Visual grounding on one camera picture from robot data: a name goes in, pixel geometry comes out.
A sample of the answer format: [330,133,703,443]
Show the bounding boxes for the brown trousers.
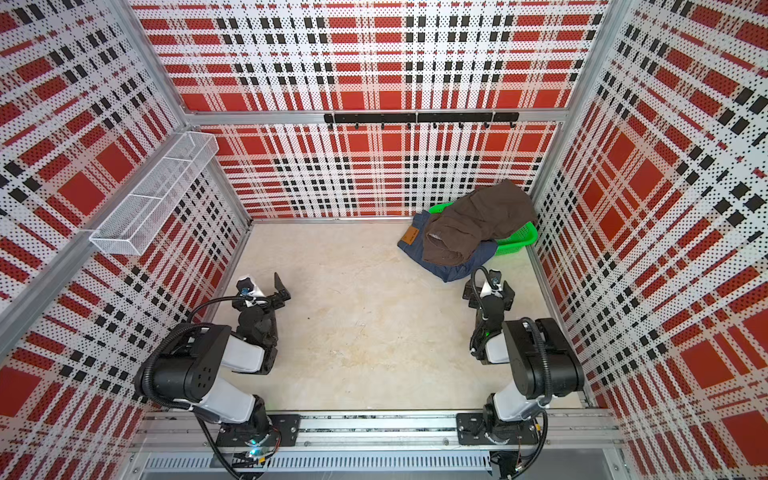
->
[423,180,536,267]

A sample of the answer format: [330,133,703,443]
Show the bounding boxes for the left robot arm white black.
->
[134,274,291,445]

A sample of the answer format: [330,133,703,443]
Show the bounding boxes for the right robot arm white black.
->
[456,267,585,446]

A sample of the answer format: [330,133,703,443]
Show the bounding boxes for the green plastic basket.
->
[427,201,538,254]

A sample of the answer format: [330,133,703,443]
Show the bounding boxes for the blue denim jeans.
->
[397,210,498,283]

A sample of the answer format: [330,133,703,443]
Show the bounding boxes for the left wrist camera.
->
[236,276,264,298]

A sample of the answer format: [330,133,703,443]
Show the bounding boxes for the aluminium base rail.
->
[128,409,625,475]

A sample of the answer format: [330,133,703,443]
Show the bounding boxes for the white wire mesh shelf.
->
[89,131,218,256]

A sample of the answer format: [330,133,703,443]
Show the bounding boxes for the black hook rail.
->
[323,111,520,128]

